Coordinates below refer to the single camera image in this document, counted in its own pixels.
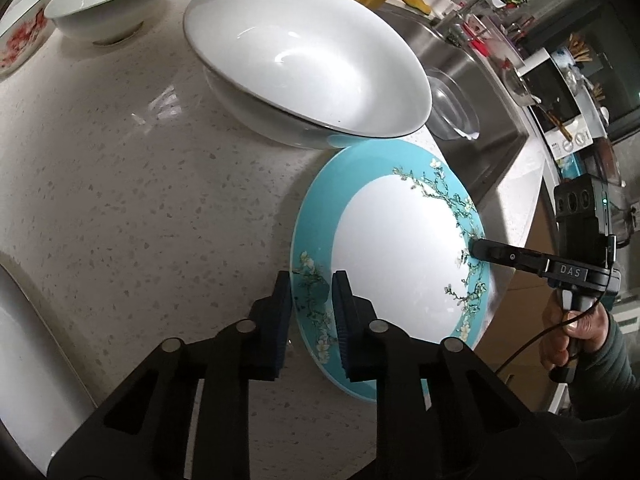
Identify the large white bowl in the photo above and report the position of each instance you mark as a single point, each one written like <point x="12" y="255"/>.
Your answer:
<point x="310" y="55"/>

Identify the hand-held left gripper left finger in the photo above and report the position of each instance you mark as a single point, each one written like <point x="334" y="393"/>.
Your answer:
<point x="280" y="330"/>

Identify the red floral bowl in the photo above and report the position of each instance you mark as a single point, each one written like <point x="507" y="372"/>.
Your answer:
<point x="22" y="35"/>

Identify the yellow sponge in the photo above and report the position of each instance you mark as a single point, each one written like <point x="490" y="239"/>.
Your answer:
<point x="415" y="2"/>

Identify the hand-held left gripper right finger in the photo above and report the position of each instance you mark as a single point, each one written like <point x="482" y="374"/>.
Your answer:
<point x="343" y="330"/>

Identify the white bowl green rim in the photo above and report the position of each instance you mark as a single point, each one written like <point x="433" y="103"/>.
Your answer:
<point x="110" y="0"/>

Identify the person's right hand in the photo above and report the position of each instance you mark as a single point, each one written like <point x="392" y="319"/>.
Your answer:
<point x="555" y="340"/>

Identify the stainless steel sink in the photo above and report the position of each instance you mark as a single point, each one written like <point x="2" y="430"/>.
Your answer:
<point x="465" y="110"/>

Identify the blue floral plate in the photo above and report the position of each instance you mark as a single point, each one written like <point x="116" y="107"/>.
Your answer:
<point x="400" y="260"/>

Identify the person's right forearm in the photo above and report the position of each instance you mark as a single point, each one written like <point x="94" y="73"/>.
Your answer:
<point x="610" y="370"/>

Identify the clear glass bowl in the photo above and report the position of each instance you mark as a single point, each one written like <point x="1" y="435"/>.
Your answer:
<point x="452" y="107"/>

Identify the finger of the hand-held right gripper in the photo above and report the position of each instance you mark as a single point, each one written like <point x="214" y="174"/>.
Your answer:
<point x="505" y="256"/>

